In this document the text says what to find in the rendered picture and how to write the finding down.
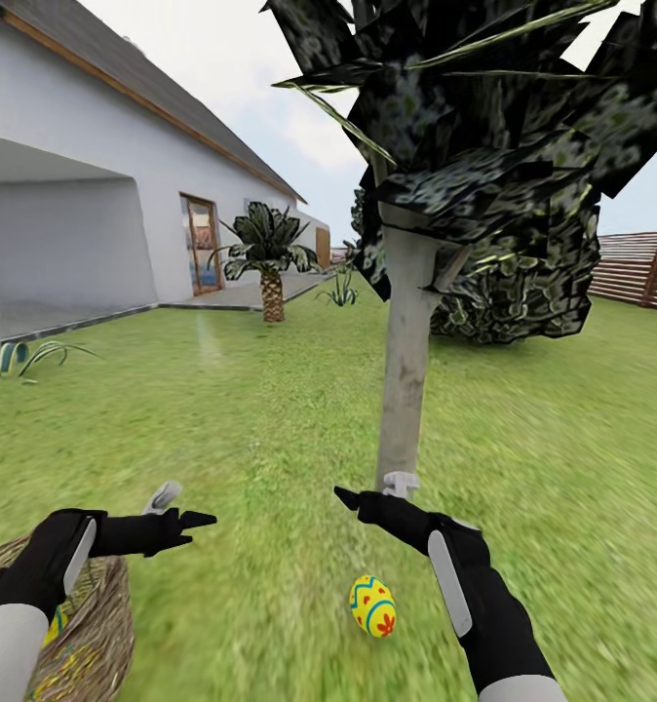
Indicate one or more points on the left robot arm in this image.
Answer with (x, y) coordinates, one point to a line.
(46, 569)

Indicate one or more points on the door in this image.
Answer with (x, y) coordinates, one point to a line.
(200, 244)

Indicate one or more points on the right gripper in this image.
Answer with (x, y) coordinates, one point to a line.
(374, 507)

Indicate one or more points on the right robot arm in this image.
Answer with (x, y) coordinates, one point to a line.
(492, 625)

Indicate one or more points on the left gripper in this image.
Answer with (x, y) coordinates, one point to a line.
(150, 534)

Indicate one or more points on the wicker basket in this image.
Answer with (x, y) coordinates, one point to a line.
(89, 660)

